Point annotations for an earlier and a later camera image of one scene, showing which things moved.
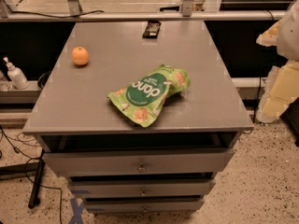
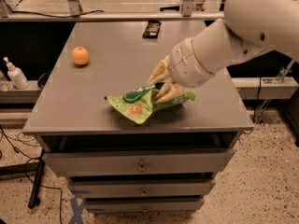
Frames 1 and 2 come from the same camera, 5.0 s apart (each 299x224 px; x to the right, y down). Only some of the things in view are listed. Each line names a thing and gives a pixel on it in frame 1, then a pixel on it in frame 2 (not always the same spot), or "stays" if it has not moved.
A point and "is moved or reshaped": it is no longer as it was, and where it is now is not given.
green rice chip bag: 143,99 is moved or reshaped
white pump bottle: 16,75 stays
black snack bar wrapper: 151,30 stays
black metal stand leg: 34,199 stays
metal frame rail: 204,15 stays
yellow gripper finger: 269,37 to 161,69
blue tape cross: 77,217 stays
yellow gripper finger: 281,88 to 175,91
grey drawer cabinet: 111,161 stays
